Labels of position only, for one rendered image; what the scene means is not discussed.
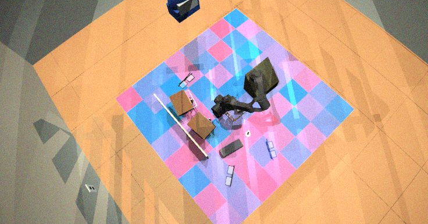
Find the black-framed glasses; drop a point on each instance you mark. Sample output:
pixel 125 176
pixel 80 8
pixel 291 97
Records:
pixel 182 84

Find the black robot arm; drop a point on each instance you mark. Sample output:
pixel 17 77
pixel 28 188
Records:
pixel 230 104

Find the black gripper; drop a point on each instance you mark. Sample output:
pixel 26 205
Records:
pixel 223 111

